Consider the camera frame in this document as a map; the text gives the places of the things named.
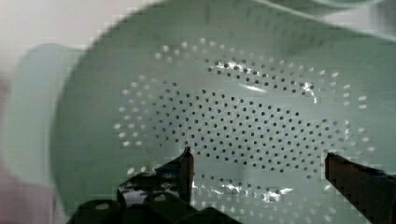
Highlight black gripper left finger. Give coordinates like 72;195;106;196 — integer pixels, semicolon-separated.
117;147;194;208

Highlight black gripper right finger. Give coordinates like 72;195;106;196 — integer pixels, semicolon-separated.
325;153;396;224

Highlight mint green plastic strainer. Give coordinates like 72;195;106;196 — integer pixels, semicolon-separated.
1;0;395;224

